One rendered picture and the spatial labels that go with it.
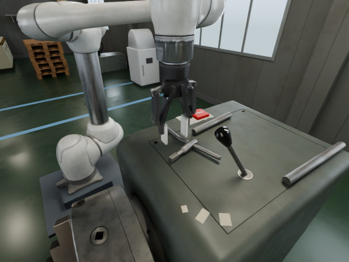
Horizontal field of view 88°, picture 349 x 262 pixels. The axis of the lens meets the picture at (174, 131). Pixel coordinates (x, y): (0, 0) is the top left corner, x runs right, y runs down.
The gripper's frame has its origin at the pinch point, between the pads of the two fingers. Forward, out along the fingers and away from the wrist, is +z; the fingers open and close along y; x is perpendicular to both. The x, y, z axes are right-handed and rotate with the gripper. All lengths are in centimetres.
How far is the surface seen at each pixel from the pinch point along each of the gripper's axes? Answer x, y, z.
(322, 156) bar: 28.8, -29.3, 2.3
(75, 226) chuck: 11.3, 31.0, 6.4
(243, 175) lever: 21.3, -7.4, 4.3
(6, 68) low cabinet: -766, 170, 121
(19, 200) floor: -142, 98, 130
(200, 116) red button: -8.0, -16.8, 3.3
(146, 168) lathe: 5.3, 12.3, 5.0
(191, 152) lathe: 6.6, -2.0, 4.5
